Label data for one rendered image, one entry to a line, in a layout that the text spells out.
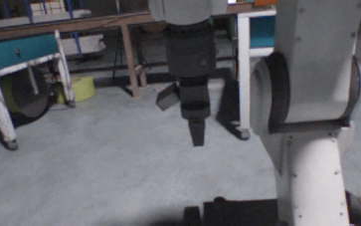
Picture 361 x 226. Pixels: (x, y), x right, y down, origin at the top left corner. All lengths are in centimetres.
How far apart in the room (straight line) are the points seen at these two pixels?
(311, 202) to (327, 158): 9
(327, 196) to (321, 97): 19
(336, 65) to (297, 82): 7
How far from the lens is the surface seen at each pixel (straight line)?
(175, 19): 43
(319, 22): 49
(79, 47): 556
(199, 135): 49
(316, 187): 58
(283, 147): 57
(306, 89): 51
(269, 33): 153
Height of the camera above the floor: 77
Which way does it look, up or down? 21 degrees down
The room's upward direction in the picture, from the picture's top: 6 degrees counter-clockwise
